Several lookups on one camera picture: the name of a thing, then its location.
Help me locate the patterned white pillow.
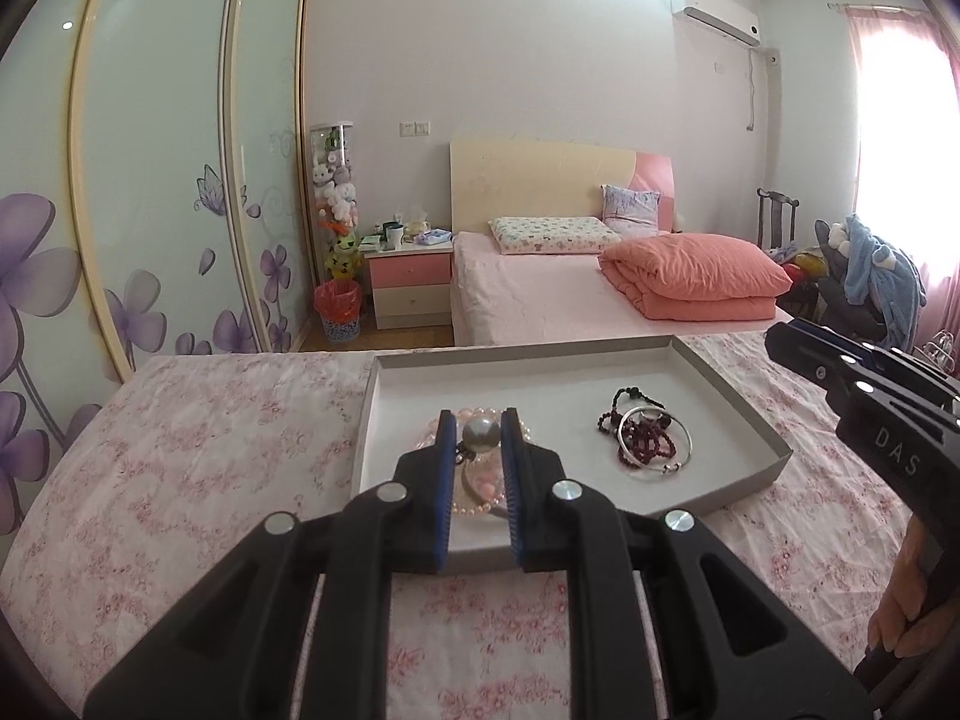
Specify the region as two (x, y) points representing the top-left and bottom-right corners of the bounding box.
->
(488, 215), (614, 257)

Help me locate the blue plush garment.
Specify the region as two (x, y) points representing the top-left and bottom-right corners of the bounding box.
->
(828, 214), (929, 351)

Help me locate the dark red bead bracelet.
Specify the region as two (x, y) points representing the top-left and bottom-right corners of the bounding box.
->
(597, 406), (677, 467)

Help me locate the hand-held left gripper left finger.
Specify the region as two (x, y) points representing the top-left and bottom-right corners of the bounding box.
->
(82, 409), (458, 720)

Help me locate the grey ball pendant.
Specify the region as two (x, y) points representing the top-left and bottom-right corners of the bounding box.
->
(456, 415), (501, 463)

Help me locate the dark wooden chair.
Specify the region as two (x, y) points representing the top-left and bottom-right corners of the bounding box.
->
(755, 187), (801, 254)

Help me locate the dark office chair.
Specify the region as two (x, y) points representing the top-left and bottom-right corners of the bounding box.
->
(813, 220), (905, 340)

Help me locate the grey cardboard box tray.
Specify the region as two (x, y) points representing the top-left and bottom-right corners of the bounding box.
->
(350, 334), (794, 575)

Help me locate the waste basket with red bag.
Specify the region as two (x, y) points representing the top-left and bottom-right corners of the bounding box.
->
(313, 280), (363, 344)

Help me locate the silver bangle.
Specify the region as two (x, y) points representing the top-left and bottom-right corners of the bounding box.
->
(616, 404), (693, 479)

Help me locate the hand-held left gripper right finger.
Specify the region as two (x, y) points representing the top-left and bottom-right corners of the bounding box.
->
(500, 407), (878, 720)

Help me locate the purple pillow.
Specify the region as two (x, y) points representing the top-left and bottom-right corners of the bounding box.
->
(599, 184), (663, 236)

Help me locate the floral sliding door wardrobe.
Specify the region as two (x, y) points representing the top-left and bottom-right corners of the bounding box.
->
(0, 0), (314, 541)

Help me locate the pink curtain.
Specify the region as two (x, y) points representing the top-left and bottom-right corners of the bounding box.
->
(846, 5), (960, 365)

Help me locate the white air conditioner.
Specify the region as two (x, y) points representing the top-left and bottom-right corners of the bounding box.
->
(668, 0), (761, 47)

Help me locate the plush toy display tube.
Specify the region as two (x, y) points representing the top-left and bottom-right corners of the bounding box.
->
(309, 121), (362, 286)

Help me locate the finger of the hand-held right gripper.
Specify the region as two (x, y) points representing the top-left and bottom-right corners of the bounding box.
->
(787, 317), (960, 421)
(764, 322), (871, 412)

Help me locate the person's right hand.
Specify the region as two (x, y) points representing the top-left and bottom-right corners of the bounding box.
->
(868, 517), (940, 662)

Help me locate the pink and cream nightstand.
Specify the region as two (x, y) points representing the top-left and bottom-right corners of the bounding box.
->
(363, 242), (455, 330)

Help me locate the pink floral bedspread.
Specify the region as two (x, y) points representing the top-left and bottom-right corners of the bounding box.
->
(0, 330), (960, 720)

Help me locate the colourful toy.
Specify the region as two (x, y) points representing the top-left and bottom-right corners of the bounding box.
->
(783, 250), (827, 287)

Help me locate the pink bead bracelet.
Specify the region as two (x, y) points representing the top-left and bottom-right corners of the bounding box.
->
(417, 407), (535, 520)

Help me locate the black bead bracelet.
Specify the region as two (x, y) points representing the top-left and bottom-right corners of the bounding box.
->
(610, 387), (666, 422)

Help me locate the coral folded duvet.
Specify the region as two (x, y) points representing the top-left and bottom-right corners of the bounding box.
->
(597, 232), (794, 323)

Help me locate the bed with pink sheet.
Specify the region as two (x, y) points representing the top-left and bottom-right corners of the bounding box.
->
(448, 138), (797, 350)

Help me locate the air conditioner pipe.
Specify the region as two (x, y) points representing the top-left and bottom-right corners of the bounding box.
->
(745, 43), (782, 133)

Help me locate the white pearl bracelet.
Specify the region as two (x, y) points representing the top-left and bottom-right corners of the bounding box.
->
(447, 420), (535, 520)

